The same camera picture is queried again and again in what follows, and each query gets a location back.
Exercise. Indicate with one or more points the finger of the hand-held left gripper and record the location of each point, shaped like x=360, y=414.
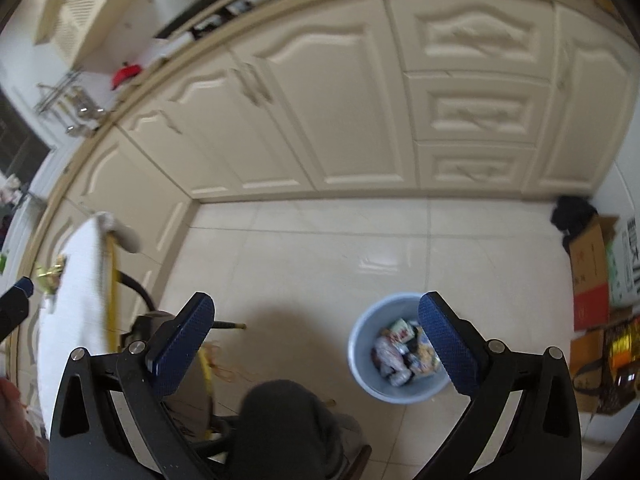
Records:
x=15, y=305

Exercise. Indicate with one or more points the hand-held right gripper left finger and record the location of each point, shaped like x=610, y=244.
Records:
x=180, y=347

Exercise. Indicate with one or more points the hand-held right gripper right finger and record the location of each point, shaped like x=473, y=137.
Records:
x=450, y=347

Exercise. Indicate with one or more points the pale green red-print packet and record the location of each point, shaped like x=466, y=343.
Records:
x=400, y=331

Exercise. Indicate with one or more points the pale wrapper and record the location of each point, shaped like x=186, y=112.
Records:
x=390, y=360

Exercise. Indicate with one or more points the light blue trash bin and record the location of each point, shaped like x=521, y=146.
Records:
x=380, y=391

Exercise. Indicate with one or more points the person's left forearm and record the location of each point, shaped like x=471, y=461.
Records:
x=17, y=425

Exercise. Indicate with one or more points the white tablecloth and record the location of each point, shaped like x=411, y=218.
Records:
x=75, y=285

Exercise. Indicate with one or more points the vase of flowers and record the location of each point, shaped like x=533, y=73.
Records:
x=10, y=197

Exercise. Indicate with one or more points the plain brown cardboard box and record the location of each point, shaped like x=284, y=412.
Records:
x=585, y=355

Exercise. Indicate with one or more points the dark window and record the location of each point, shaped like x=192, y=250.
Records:
x=20, y=150

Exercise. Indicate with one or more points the brown and red cardboard box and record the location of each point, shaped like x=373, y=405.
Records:
x=590, y=260

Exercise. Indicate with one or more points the gold foil package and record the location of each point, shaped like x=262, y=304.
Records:
x=620, y=345

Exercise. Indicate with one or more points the black bag on floor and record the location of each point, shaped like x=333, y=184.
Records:
x=572, y=217

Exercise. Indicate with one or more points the white and green box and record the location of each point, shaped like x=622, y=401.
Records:
x=625, y=260

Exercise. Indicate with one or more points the red lidded pot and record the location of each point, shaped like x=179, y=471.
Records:
x=125, y=76

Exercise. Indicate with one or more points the cream kitchen cabinets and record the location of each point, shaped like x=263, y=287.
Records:
x=350, y=110

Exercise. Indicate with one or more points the cream range hood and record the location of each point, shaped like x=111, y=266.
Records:
x=90, y=15

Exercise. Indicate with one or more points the black gas stove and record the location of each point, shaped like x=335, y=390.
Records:
x=240, y=7

